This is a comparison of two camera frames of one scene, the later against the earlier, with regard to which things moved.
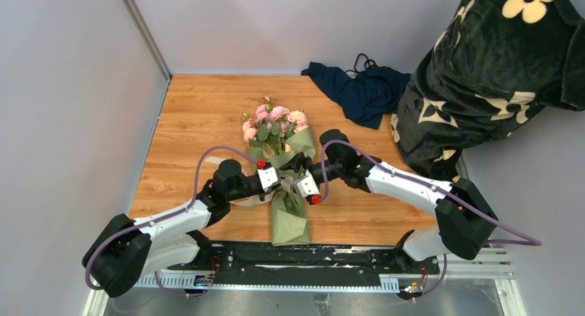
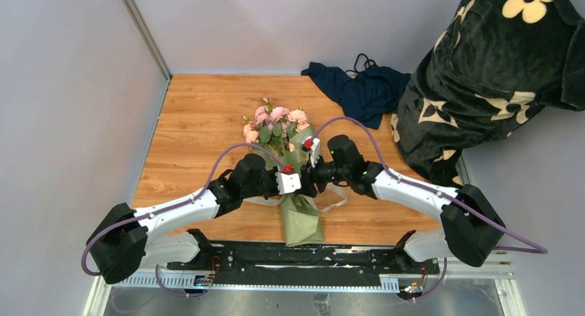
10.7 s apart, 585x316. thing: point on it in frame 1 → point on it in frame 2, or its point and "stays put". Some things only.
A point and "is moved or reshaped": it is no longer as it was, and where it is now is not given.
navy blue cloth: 365,97 stays put
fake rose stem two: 249,128 stays put
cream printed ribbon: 289,181 is moved or reshaped
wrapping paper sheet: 290,216 is moved or reshaped
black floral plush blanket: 502,54 stays put
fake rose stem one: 299,119 stays put
